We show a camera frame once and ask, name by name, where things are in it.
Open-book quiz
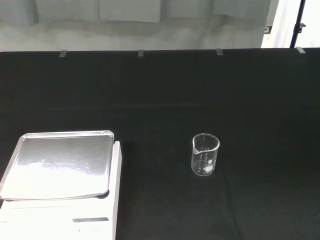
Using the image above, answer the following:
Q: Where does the black tripod pole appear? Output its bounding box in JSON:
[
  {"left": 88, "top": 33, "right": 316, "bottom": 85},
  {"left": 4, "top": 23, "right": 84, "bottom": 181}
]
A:
[{"left": 289, "top": 0, "right": 307, "bottom": 48}]

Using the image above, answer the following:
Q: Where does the black bench cloth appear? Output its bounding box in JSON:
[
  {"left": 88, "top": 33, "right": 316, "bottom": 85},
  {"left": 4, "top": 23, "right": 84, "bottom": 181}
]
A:
[{"left": 0, "top": 46, "right": 320, "bottom": 240}]

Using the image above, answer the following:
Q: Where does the white electronic balance steel pan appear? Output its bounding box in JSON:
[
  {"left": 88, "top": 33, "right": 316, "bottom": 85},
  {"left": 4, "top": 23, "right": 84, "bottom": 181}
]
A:
[{"left": 0, "top": 129, "right": 123, "bottom": 240}]

